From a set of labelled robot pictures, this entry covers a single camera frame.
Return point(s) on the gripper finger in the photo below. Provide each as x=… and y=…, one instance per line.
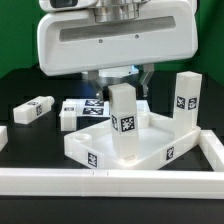
x=146, y=75
x=100, y=89

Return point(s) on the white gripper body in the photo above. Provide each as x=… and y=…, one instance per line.
x=116, y=33

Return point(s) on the white desk top tray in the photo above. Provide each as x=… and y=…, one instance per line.
x=153, y=146

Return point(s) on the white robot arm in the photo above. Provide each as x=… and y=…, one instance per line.
x=113, y=71

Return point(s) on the white right fence bar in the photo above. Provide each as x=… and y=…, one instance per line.
x=213, y=149

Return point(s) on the white fence bar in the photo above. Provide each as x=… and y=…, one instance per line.
x=111, y=183
x=213, y=149

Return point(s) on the white front fence bar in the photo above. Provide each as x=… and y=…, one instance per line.
x=111, y=183

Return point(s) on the white marker base plate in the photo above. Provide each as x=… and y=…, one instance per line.
x=85, y=107

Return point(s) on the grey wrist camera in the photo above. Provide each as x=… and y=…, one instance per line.
x=64, y=5

